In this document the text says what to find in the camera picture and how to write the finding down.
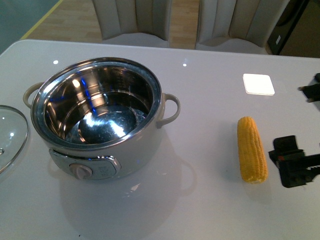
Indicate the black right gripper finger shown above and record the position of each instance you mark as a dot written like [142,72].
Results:
[312,91]
[294,166]

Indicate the yellow corn cob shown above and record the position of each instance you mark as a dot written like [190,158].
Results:
[251,154]

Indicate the glass pot lid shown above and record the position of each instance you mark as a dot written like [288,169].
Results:
[14,130]

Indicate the white electric cooking pot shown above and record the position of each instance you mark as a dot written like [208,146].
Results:
[100,118]

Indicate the black washing machine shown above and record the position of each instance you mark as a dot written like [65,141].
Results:
[285,25]

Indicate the right beige upholstered chair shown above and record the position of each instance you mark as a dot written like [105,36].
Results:
[237,26]

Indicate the beige upholstered chair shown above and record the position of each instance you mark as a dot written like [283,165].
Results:
[237,26]
[142,23]

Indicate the left beige upholstered chair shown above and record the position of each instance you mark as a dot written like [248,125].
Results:
[142,23]

